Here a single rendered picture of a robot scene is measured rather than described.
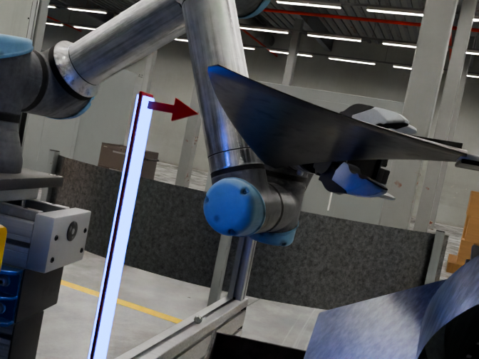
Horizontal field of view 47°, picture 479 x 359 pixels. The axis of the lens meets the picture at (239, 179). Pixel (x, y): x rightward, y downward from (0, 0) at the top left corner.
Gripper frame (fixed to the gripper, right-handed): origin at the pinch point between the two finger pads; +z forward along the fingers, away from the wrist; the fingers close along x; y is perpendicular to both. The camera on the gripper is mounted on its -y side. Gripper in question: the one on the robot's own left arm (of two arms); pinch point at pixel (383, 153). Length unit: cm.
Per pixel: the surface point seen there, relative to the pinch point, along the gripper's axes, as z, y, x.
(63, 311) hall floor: -285, 1, 120
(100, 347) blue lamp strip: -8.6, -20.5, 28.7
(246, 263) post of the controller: -51, 10, 24
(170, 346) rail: -24.5, -8.2, 32.9
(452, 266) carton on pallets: -597, 539, 51
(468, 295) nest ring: 25.9, -8.5, 8.6
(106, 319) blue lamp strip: -8.7, -20.8, 25.5
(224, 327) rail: -43, 6, 34
